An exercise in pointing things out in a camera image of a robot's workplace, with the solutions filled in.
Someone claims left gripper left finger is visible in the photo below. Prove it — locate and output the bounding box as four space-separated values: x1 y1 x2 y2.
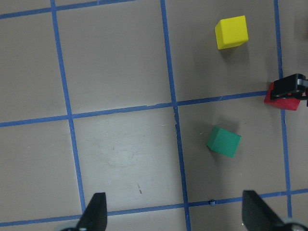
76 192 107 231

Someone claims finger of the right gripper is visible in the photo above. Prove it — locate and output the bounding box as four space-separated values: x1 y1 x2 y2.
270 74 308 103

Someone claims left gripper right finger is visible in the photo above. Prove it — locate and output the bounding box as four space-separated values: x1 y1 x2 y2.
242 190 286 231

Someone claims red wooden block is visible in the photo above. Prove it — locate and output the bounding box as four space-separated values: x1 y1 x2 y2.
264 82 300 111

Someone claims green wooden block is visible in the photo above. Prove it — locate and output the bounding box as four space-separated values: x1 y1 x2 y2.
206 126 242 158

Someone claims yellow wooden block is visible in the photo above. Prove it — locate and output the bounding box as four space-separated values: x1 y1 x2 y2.
215 15 249 50

